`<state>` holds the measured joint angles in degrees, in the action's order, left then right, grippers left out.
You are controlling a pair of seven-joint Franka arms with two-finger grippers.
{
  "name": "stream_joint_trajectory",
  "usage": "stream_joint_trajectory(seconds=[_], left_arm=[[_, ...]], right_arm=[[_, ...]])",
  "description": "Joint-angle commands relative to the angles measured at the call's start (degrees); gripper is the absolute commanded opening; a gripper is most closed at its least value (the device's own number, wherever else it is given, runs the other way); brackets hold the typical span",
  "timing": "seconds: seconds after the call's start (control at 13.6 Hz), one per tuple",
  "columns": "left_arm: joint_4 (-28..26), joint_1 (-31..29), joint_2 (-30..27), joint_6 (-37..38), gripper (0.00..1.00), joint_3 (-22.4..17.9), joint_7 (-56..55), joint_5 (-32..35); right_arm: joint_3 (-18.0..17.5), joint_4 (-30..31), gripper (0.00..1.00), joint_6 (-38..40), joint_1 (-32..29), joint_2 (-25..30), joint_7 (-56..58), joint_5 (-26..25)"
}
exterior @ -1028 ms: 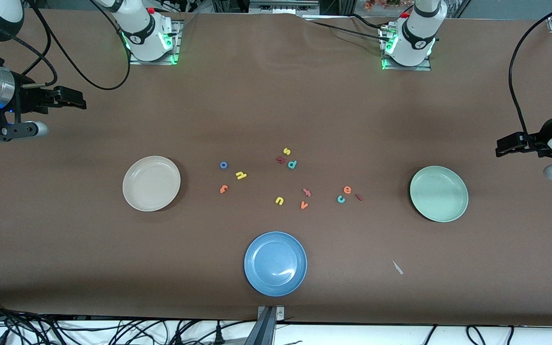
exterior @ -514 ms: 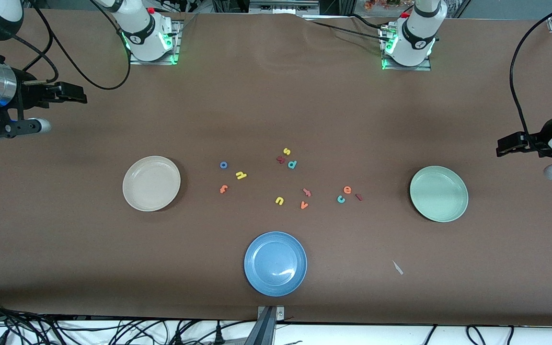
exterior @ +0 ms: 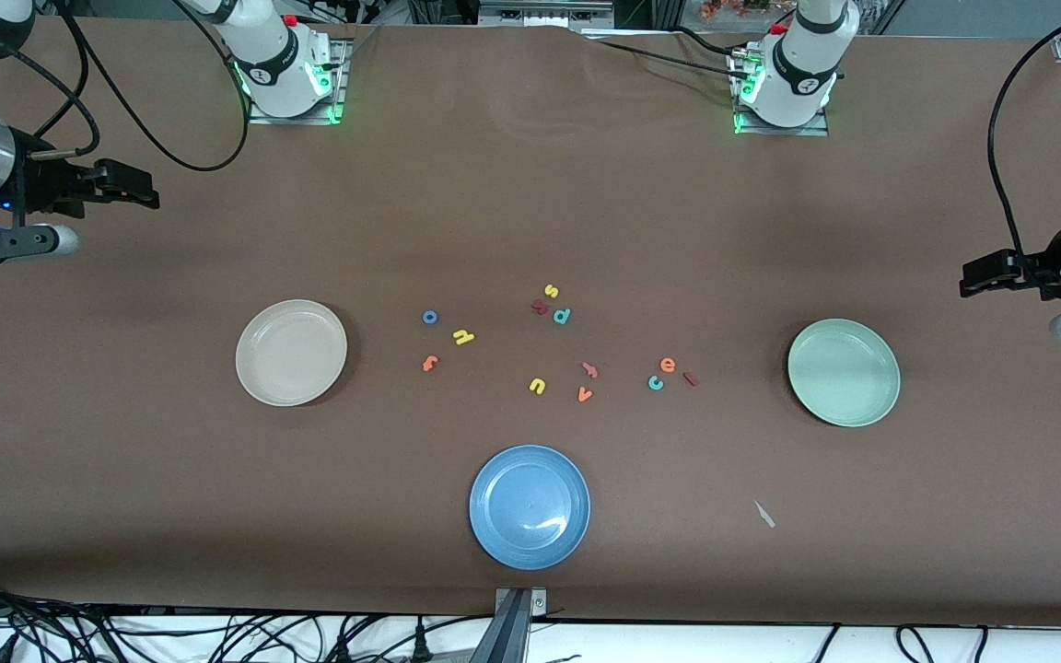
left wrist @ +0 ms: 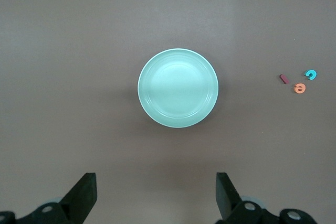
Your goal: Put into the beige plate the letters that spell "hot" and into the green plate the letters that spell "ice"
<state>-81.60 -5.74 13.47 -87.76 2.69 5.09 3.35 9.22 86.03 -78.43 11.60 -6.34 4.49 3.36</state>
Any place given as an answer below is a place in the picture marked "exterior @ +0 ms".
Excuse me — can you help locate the light green plate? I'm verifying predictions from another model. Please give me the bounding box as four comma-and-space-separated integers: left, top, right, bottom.
787, 319, 902, 428

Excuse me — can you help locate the beige brown plate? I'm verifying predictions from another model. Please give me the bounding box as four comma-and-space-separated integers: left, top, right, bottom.
235, 299, 348, 407

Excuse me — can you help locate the brown table cover sheet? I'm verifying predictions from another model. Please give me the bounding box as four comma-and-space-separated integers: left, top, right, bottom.
0, 17, 1061, 629

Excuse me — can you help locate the blue plate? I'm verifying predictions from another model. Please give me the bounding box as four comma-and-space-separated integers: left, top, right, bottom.
469, 445, 591, 571

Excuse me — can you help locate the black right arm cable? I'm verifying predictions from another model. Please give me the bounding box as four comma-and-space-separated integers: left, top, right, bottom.
29, 0, 251, 174

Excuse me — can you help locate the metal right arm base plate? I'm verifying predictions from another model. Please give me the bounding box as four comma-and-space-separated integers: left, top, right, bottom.
247, 37, 350, 126

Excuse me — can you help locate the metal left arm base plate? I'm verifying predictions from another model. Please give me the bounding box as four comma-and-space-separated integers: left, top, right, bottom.
731, 46, 832, 138

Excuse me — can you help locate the looped black floor cable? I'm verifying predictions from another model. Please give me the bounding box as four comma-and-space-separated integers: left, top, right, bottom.
894, 624, 942, 663

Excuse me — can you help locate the black cable to arm base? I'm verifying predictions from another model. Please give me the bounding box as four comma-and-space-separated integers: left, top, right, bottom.
584, 26, 754, 82

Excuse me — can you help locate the grey metal frame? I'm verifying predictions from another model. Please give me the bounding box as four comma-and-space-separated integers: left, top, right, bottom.
478, 0, 616, 27

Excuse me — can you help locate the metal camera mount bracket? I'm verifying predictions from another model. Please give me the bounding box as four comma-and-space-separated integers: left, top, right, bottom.
492, 587, 549, 663

